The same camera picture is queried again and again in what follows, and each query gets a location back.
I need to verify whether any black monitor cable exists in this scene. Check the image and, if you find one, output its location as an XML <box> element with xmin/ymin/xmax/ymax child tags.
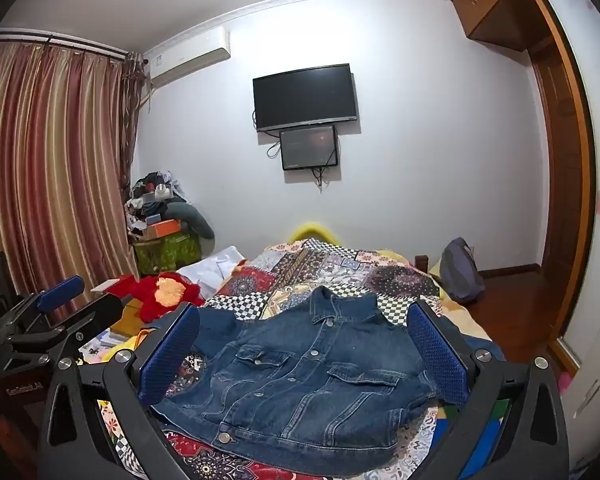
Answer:
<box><xmin>312</xmin><ymin>165</ymin><xmax>332</xmax><ymax>194</ymax></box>

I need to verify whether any curtain rod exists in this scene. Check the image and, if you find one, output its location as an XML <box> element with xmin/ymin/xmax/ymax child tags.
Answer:
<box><xmin>0</xmin><ymin>31</ymin><xmax>132</xmax><ymax>59</ymax></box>

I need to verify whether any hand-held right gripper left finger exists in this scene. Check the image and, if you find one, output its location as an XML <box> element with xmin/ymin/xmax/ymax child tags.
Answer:
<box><xmin>37</xmin><ymin>301</ymin><xmax>201</xmax><ymax>480</ymax></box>

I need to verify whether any yellow plush toy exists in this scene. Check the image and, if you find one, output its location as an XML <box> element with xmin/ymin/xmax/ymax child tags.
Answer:
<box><xmin>80</xmin><ymin>327</ymin><xmax>157</xmax><ymax>368</ymax></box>

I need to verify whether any white air conditioner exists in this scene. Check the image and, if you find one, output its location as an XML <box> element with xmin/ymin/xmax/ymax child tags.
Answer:
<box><xmin>142</xmin><ymin>26</ymin><xmax>231</xmax><ymax>88</ymax></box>

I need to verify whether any yellow plush headboard cushion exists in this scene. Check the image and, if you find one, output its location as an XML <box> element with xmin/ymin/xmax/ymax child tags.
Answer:
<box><xmin>289</xmin><ymin>221</ymin><xmax>341</xmax><ymax>245</ymax></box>

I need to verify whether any green patterned box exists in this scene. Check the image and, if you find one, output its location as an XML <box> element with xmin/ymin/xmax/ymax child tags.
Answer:
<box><xmin>132</xmin><ymin>230</ymin><xmax>203</xmax><ymax>277</ymax></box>

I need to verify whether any small black wall monitor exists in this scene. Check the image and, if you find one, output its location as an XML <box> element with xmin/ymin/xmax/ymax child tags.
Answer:
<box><xmin>279</xmin><ymin>124</ymin><xmax>339</xmax><ymax>171</ymax></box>

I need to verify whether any patchwork bedspread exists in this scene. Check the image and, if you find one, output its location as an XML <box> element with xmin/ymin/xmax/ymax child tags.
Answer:
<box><xmin>77</xmin><ymin>237</ymin><xmax>506</xmax><ymax>480</ymax></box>

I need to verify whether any white crumpled sheet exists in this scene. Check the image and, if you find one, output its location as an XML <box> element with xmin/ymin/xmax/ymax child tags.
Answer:
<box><xmin>177</xmin><ymin>246</ymin><xmax>248</xmax><ymax>301</ymax></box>

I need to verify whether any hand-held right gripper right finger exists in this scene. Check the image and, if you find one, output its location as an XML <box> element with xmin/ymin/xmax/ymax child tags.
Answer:
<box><xmin>406</xmin><ymin>299</ymin><xmax>570</xmax><ymax>480</ymax></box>

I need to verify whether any grey-blue backpack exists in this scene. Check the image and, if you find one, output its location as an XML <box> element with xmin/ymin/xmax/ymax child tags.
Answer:
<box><xmin>439</xmin><ymin>237</ymin><xmax>486</xmax><ymax>305</ymax></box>

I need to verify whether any orange box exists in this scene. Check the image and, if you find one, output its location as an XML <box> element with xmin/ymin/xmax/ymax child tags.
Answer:
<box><xmin>142</xmin><ymin>219</ymin><xmax>182</xmax><ymax>241</ymax></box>

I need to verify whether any brown wooden door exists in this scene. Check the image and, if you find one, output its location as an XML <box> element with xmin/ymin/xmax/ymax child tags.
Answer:
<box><xmin>522</xmin><ymin>0</ymin><xmax>599</xmax><ymax>377</ymax></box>

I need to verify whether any black wall television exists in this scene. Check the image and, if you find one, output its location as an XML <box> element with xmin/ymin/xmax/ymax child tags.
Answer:
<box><xmin>252</xmin><ymin>63</ymin><xmax>359</xmax><ymax>133</ymax></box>

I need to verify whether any yellow bed sheet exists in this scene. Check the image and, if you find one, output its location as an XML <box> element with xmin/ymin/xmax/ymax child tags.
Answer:
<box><xmin>426</xmin><ymin>260</ymin><xmax>493</xmax><ymax>347</ymax></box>

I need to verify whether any pile of clutter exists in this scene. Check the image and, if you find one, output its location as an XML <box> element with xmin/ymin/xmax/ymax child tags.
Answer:
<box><xmin>125</xmin><ymin>170</ymin><xmax>196</xmax><ymax>228</ymax></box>

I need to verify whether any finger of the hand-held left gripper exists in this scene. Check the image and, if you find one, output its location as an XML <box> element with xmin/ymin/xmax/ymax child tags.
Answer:
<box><xmin>2</xmin><ymin>292</ymin><xmax>126</xmax><ymax>361</ymax></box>
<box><xmin>10</xmin><ymin>275</ymin><xmax>86</xmax><ymax>322</ymax></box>

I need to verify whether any striped red-gold curtain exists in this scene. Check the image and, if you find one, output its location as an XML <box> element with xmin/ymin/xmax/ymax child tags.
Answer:
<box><xmin>0</xmin><ymin>40</ymin><xmax>147</xmax><ymax>326</ymax></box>

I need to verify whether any wooden overhead cabinet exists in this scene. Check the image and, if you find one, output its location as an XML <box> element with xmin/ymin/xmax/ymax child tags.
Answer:
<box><xmin>451</xmin><ymin>0</ymin><xmax>540</xmax><ymax>54</ymax></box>

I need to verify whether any colourful blocked under-sheet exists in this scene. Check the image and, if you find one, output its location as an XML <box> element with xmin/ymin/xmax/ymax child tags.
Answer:
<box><xmin>430</xmin><ymin>397</ymin><xmax>512</xmax><ymax>480</ymax></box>

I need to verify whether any blue denim jacket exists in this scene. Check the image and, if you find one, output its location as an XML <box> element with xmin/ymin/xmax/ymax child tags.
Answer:
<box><xmin>152</xmin><ymin>285</ymin><xmax>506</xmax><ymax>463</ymax></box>

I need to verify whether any red plush toy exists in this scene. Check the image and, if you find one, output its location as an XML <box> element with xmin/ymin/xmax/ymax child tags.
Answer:
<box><xmin>111</xmin><ymin>271</ymin><xmax>206</xmax><ymax>323</ymax></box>

